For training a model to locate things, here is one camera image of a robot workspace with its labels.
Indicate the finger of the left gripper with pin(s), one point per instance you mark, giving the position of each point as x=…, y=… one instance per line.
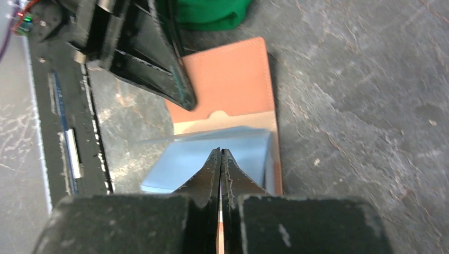
x=136, y=41

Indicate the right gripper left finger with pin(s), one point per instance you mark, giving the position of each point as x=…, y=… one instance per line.
x=185, y=221

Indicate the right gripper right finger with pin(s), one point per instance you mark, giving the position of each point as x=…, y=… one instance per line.
x=257, y=222

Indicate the tan leather card holder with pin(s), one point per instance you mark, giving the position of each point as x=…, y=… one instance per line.
x=235, y=111

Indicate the green cloth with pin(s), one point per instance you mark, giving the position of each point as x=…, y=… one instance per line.
x=211, y=15

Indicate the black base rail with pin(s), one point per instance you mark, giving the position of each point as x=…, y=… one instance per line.
x=73, y=155

